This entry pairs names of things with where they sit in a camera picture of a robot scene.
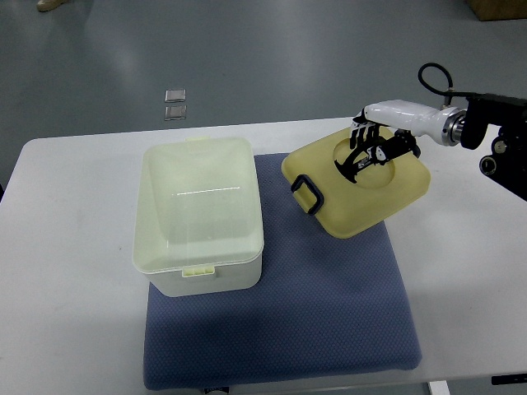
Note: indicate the metal floor plate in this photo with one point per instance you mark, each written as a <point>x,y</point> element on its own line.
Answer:
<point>175,95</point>
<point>175,112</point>

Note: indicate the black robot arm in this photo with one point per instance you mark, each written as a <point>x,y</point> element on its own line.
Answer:
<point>506,164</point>

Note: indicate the blue cushion mat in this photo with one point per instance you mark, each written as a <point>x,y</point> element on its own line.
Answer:
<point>322,306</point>

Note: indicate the yellow box lid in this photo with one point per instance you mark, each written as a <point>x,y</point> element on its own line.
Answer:
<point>344,208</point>

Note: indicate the white storage box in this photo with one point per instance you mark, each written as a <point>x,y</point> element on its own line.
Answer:
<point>199,226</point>

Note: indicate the beige shoe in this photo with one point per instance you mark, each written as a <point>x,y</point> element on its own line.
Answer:
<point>49,5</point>

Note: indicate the lower metal floor plate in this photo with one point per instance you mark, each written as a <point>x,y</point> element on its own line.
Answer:
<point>175,112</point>

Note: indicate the cardboard box corner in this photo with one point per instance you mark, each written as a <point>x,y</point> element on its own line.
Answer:
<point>498,10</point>

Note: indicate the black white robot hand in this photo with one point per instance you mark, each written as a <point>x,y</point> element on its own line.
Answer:
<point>443,126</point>

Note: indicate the upper metal floor plate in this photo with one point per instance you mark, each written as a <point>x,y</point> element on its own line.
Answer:
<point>175,95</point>

